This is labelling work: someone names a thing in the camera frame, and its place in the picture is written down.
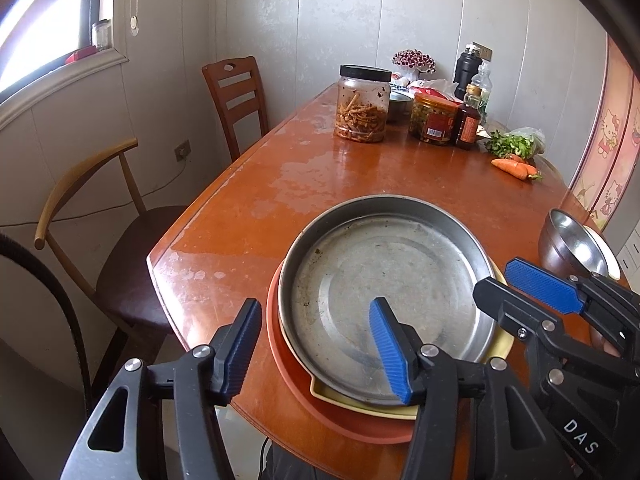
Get glass jar on windowsill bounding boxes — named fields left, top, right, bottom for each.
left=91, top=19, right=112, bottom=51

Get orange flower-shaped plate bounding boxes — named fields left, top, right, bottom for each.
left=266, top=260, right=416, bottom=445

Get curved-back wooden chair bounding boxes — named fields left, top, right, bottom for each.
left=34, top=137, right=188, bottom=401

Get pink cartoon door curtain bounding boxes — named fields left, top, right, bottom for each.
left=570, top=32, right=640, bottom=233

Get clear jar black lid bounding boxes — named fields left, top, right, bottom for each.
left=334, top=64, right=392, bottom=144

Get small steel bowl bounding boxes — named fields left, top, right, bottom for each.
left=387, top=91, right=415, bottom=123

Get red white tissue pack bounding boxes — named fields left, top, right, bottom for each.
left=390, top=74, right=458, bottom=101

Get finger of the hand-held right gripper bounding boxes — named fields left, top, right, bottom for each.
left=504, top=256, right=640, bottom=356
left=472, top=276, right=626, bottom=381

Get window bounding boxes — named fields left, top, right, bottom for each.
left=0, top=0, right=118, bottom=106

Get clear plastic bottle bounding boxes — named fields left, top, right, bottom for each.
left=470, top=62, right=493, bottom=123

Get red white flower ornament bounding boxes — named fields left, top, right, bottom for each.
left=391, top=49, right=437, bottom=83

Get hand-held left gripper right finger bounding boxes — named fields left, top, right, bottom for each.
left=368, top=296, right=568, bottom=480

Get red label pickle jar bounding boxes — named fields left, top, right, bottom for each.
left=409, top=92, right=462, bottom=147

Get black braided cable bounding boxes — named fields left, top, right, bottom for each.
left=0, top=232, right=93, bottom=411

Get yellow shell-shaped plate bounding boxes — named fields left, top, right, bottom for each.
left=279, top=260, right=516, bottom=421

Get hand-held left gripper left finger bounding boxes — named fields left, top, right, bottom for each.
left=60, top=297, right=263, bottom=480

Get carrot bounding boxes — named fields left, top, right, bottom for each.
left=507, top=154, right=545, bottom=181
left=490, top=158, right=532, bottom=182

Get black thermos flask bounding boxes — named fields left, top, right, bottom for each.
left=452, top=44, right=483, bottom=100

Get shallow steel plate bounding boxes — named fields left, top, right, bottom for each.
left=277, top=194, right=502, bottom=407

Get slatted wooden chair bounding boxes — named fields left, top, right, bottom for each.
left=201, top=56, right=271, bottom=163

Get leafy greens in bag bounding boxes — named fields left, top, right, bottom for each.
left=484, top=127, right=547, bottom=160

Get dark sauce bottle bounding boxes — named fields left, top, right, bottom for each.
left=454, top=84, right=483, bottom=151

